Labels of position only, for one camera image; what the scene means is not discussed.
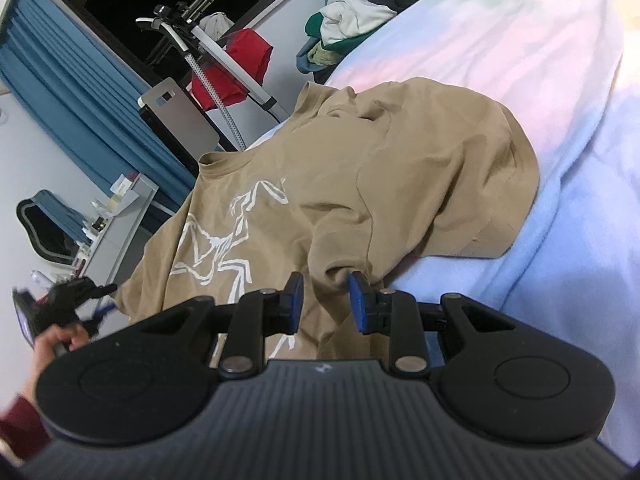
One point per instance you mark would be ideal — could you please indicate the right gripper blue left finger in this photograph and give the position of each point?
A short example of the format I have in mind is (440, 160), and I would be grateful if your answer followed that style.
(254, 318)

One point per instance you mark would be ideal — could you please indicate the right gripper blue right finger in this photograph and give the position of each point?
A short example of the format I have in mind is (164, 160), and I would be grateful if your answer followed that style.
(396, 316)

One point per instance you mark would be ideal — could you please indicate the tan printed t-shirt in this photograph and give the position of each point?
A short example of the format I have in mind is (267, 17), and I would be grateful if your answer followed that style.
(353, 181)

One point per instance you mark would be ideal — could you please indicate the dark red sleeve forearm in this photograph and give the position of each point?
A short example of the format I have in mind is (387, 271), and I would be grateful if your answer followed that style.
(22, 432)

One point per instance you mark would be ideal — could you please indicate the person's left hand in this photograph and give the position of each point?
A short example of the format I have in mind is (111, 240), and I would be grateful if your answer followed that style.
(44, 353)

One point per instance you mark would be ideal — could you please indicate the grey desk with drawers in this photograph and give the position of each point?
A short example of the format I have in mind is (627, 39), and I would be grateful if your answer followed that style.
(119, 247)

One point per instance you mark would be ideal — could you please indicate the black framed mirror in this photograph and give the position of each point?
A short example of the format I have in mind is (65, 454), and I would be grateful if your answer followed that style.
(54, 229)

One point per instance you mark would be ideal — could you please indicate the silver chair back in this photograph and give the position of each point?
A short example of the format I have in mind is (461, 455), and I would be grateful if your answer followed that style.
(179, 123)

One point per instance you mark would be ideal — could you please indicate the left blue curtain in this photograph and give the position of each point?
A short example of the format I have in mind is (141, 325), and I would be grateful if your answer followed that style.
(85, 100)

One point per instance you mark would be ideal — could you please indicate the green garment on pile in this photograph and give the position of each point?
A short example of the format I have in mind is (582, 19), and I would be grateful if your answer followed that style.
(317, 57)

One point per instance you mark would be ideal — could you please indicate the white sweatshirt on pile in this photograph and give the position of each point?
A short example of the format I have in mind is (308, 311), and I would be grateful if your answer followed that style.
(348, 18)

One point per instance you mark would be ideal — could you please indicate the garment steamer stand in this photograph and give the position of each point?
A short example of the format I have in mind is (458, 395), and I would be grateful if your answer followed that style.
(224, 75)

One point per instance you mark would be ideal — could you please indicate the pastel tie-dye duvet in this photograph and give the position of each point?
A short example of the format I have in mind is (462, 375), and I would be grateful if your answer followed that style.
(569, 72)

